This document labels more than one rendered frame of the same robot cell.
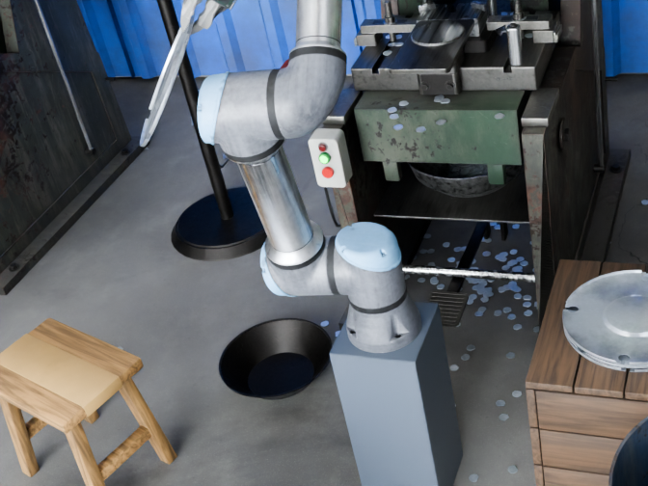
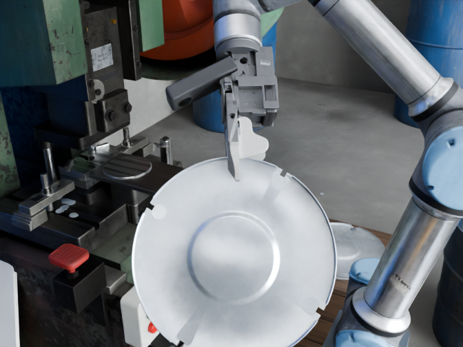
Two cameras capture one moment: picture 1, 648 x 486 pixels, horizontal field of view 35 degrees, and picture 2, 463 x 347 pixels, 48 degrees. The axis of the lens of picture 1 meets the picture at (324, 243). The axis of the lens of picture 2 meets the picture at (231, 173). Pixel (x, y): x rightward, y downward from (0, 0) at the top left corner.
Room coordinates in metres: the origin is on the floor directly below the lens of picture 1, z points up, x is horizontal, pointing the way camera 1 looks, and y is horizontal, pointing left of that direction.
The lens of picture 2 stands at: (1.95, 0.82, 1.38)
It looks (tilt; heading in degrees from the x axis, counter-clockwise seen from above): 28 degrees down; 270
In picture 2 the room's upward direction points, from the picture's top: straight up
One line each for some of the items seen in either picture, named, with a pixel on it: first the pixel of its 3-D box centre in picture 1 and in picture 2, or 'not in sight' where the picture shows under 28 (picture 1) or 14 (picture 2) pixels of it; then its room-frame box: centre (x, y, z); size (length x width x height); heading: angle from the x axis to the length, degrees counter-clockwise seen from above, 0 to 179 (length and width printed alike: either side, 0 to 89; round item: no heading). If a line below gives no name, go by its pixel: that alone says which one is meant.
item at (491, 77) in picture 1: (456, 50); (94, 192); (2.33, -0.42, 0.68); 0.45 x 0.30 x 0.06; 62
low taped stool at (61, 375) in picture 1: (78, 418); not in sight; (1.90, 0.67, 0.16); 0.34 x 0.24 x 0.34; 44
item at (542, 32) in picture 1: (523, 17); (129, 143); (2.25, -0.57, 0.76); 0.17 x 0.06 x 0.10; 62
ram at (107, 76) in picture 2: not in sight; (89, 66); (2.29, -0.41, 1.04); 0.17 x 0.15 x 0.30; 152
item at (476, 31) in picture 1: (452, 19); (91, 166); (2.32, -0.42, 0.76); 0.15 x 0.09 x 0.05; 62
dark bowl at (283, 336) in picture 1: (278, 365); not in sight; (2.07, 0.19, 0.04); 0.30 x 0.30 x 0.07
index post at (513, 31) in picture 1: (514, 42); (166, 151); (2.13, -0.52, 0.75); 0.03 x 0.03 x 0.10; 62
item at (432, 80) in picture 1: (436, 67); (145, 193); (2.17, -0.34, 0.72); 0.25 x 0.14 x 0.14; 152
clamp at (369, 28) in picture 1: (387, 21); (44, 193); (2.40, -0.28, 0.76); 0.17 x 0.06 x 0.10; 62
